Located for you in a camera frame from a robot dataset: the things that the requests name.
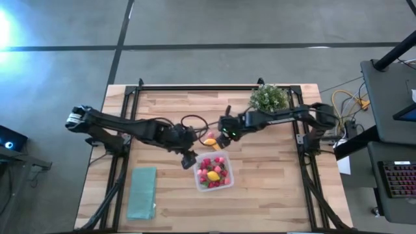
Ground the black power adapter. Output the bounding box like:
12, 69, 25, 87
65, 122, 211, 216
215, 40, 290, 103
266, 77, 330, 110
344, 120, 358, 137

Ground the yellow banana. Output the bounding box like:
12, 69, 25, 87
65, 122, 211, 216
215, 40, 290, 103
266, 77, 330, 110
203, 138, 222, 151

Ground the black device with blue light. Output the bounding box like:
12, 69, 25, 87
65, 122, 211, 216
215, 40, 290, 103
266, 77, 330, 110
0, 125, 29, 153

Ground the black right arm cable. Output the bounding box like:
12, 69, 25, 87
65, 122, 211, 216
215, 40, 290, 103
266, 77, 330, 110
224, 104, 248, 120

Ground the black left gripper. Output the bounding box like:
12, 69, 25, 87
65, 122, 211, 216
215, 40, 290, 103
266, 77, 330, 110
162, 123, 198, 170

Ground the white paper sheet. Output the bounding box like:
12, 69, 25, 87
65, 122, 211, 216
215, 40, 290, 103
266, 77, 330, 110
336, 155, 352, 176

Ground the backlit black keyboard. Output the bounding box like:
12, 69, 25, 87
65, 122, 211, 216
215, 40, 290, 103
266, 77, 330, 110
382, 161, 416, 199

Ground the black round pole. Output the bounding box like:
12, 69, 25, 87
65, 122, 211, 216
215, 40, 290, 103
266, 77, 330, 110
372, 30, 416, 72

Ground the black desk with keyboard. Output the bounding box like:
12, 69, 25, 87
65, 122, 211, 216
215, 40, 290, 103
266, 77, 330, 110
367, 141, 416, 225

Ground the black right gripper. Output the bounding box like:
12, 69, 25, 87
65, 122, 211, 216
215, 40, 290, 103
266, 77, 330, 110
216, 113, 253, 150

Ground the black tablet screen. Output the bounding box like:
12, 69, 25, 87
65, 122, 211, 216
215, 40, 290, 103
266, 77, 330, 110
392, 103, 416, 123

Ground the thin black floor cable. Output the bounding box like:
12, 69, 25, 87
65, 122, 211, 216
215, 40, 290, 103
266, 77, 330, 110
320, 76, 363, 94

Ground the large black desk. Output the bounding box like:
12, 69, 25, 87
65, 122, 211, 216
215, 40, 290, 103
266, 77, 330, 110
359, 59, 416, 146

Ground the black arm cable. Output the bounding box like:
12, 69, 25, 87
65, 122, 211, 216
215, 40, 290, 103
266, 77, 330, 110
224, 104, 248, 120
180, 114, 209, 146

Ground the teal folded cloth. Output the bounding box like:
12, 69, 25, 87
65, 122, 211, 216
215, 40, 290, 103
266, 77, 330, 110
126, 166, 158, 221

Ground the yellow floor cable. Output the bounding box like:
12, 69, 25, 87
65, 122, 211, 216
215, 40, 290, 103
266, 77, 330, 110
330, 90, 371, 116

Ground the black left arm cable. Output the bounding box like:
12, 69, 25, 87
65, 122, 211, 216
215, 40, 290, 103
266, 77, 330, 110
180, 114, 209, 146

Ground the green potted plant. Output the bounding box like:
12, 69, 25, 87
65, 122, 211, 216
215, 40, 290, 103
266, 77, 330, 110
249, 84, 291, 113

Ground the clear plastic tupperware container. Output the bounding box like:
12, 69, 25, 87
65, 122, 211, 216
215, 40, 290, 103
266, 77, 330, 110
193, 149, 235, 192

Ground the black aluminium rig frame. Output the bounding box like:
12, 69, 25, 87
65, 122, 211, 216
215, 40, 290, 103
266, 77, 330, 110
73, 77, 357, 234

